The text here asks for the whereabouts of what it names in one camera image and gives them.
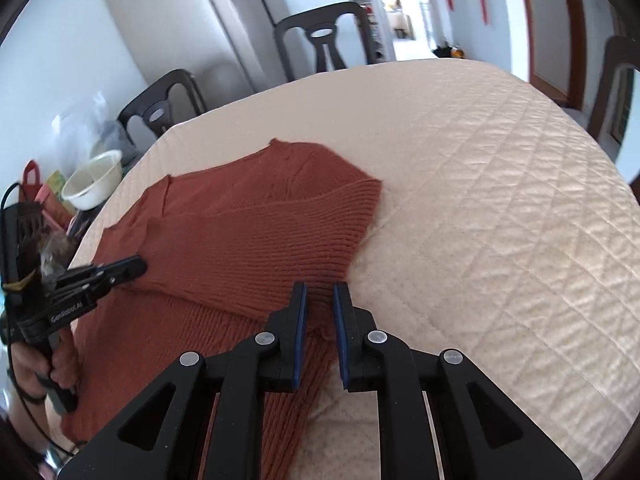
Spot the person's left forearm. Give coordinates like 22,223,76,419
7,394,53,466

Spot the white bowl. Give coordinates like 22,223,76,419
61,150,124,211

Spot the rust knit sweater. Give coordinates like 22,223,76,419
60,137,383,480

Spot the dark plastic chair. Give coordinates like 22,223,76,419
117,69,208,142
273,1,377,83

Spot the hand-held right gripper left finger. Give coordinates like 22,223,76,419
57,281,308,480

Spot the white refrigerator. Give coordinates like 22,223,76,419
102,0,281,111

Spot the clear plastic bag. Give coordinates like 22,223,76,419
52,104,142,173

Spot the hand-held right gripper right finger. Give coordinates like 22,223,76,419
333,281,583,480

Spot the wooden door frame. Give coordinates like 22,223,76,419
516,0,587,107

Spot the dark wooden chair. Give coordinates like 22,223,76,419
586,35,640,145

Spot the beige quilted blanket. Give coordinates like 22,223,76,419
70,57,636,480

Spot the red bag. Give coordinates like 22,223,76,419
21,160,76,233

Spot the person's left hand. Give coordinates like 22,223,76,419
11,329,80,402

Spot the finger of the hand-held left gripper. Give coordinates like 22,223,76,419
52,255,148,306

